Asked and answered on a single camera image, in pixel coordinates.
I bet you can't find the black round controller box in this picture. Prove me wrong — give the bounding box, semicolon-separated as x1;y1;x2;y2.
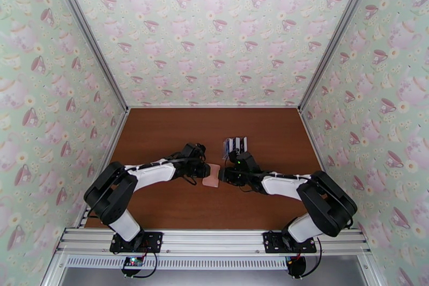
286;255;306;277

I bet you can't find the aluminium base beam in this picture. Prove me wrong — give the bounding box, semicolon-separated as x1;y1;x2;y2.
55;228;373;255

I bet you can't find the aluminium frame corner post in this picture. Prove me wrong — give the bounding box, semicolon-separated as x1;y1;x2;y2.
297;0;383;112
45;0;131;112

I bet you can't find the black base cable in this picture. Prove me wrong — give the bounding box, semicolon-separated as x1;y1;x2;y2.
301;234;323;277
122;250;160;279

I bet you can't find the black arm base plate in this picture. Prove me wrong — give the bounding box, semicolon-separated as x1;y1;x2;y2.
262;231;317;255
109;231;164;255

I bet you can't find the aluminium floor side rail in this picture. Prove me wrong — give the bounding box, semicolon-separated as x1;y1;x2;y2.
299;108;336;192
77;108;131;229

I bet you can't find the green circuit board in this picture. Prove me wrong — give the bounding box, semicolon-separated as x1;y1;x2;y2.
121;255;145;270

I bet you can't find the aluminium front frame post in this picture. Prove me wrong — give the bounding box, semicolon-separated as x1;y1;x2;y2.
357;254;383;286
40;251;66;286

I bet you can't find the perforated metal cable tray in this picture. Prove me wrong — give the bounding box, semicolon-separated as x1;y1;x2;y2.
63;254;292;270

